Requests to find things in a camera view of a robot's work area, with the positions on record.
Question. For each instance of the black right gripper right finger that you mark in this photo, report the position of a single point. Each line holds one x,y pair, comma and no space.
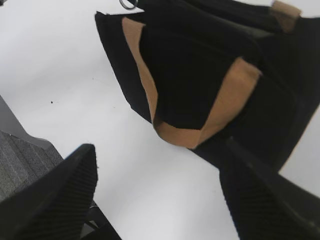
263,204

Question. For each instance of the black bag with tan straps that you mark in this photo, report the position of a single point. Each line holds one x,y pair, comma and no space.
206,71

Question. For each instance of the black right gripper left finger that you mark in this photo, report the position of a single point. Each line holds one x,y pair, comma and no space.
55,206

